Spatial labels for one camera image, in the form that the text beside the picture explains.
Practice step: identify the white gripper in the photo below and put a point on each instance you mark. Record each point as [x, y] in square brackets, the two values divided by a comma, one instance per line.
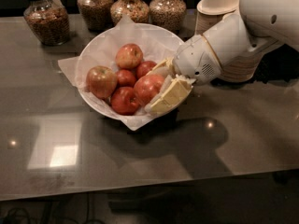
[196, 59]

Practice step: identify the yellow-red apple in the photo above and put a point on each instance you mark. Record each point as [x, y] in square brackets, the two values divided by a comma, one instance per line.
[147, 87]
[129, 56]
[101, 81]

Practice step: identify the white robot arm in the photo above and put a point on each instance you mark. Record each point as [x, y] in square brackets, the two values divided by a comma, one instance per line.
[258, 27]

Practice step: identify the red apple centre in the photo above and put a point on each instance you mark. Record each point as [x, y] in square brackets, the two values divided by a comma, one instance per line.
[144, 68]

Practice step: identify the yellow-red apple top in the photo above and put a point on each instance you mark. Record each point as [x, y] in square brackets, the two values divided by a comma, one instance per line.
[129, 56]

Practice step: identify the small red apple middle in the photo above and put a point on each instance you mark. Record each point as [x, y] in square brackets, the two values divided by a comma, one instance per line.
[126, 78]

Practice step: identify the red apple bottom left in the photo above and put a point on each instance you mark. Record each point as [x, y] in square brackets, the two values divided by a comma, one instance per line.
[123, 101]

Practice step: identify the white bowl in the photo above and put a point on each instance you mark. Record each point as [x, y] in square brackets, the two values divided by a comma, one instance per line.
[93, 47]

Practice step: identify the glass cereal jar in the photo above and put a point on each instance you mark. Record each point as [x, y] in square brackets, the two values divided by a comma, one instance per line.
[137, 10]
[168, 14]
[48, 20]
[95, 13]

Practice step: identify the white paper liner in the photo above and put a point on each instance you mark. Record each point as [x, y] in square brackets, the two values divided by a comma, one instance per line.
[106, 47]

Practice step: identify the glass cereal jar far left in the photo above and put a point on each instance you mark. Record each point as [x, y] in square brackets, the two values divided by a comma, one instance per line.
[48, 20]

